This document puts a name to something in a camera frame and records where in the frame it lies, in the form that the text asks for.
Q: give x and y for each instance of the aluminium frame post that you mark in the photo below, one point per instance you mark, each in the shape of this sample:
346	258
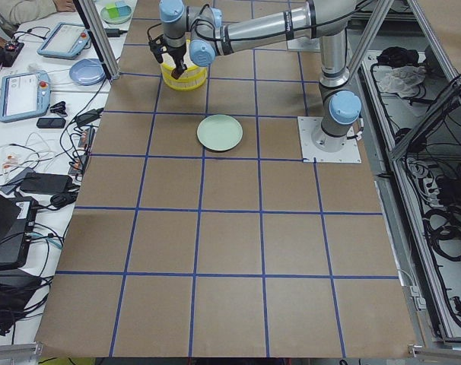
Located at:
93	24

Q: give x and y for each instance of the black laptop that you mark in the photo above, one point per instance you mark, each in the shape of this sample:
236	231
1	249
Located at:
17	218

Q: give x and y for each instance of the lower teach pendant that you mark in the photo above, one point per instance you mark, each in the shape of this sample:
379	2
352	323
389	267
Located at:
24	96

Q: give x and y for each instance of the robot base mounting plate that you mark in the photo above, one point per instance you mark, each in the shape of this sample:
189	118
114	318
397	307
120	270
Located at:
317	147

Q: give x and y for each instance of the teach pendant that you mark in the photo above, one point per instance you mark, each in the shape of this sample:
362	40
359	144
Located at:
24	96
65	41

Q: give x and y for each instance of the yellow steamer basket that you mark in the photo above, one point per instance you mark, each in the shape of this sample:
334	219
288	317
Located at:
169	65
185	83

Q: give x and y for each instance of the blue plate on desk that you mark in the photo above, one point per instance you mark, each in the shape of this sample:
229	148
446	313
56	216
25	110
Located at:
87	72

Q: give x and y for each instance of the mint green plate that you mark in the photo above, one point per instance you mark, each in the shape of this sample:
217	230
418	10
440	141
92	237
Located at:
219	132

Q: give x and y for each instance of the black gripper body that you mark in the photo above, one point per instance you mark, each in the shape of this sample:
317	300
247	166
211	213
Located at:
176	52

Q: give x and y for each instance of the brown bun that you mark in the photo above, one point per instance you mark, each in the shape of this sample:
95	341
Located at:
177	77

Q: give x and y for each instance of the upper teach pendant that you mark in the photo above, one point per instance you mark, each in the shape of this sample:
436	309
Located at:
65	41

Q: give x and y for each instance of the black phone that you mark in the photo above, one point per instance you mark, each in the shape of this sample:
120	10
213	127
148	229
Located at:
51	123

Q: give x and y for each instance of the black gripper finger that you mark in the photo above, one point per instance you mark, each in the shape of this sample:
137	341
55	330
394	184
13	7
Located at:
183	67
176	71

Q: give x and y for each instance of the black power adapter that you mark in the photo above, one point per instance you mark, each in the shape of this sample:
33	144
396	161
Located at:
114	32

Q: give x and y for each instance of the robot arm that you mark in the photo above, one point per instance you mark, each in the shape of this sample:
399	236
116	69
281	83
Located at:
200	34

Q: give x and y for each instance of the green bowl with blocks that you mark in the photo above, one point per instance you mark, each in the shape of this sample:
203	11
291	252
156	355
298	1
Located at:
116	12

